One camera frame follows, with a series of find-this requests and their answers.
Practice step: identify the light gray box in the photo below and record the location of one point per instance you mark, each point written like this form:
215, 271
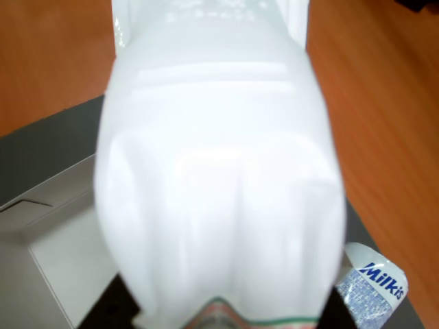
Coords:
58, 240

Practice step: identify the white sandwich package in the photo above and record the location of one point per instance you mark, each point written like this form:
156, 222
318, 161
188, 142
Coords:
219, 154

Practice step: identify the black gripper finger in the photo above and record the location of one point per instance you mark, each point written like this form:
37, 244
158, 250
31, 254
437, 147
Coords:
337, 312
109, 305

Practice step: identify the white blue Milkis can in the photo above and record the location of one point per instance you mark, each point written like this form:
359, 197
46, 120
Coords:
374, 284

